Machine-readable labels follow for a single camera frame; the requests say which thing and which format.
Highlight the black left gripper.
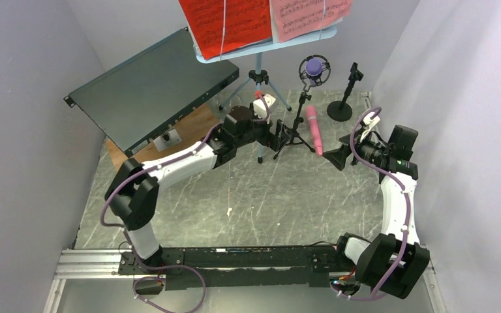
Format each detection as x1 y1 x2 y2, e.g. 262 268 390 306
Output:
235 103 291 152

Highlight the black round-base mic stand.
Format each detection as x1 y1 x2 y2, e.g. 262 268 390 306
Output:
326 62 364 122

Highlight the pink microphone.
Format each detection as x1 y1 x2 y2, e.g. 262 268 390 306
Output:
305 105 324 157

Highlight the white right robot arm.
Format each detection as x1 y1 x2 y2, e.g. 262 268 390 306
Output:
324 125 430 299

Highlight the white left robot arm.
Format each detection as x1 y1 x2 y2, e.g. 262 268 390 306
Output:
102 106 290 274

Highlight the light blue music stand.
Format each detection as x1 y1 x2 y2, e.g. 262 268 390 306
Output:
194 23 339 164

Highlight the black tripod mic stand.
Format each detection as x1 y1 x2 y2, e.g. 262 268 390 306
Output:
273 54 331 160

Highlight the purple microphone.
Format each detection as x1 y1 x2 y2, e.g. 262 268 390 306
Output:
305 57 323 87

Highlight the brown wooden board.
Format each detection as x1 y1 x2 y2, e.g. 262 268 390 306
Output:
98 102 222 173

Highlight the pink sheet music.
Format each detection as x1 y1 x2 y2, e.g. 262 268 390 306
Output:
269 0 353 42

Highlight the red sheet music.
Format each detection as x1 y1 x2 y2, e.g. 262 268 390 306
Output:
179 0 272 60

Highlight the dark grey rack unit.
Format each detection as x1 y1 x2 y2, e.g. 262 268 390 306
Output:
63 28 239 157

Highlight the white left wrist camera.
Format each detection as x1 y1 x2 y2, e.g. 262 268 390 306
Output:
252 91 276 120

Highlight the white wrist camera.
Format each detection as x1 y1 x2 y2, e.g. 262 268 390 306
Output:
252 91 276 120
361 112 380 140

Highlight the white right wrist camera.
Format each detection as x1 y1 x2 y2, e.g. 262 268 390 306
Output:
361 112 380 140

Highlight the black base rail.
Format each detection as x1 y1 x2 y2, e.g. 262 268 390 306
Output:
117 243 354 291

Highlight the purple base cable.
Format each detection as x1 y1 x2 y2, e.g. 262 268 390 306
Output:
132 265 207 313

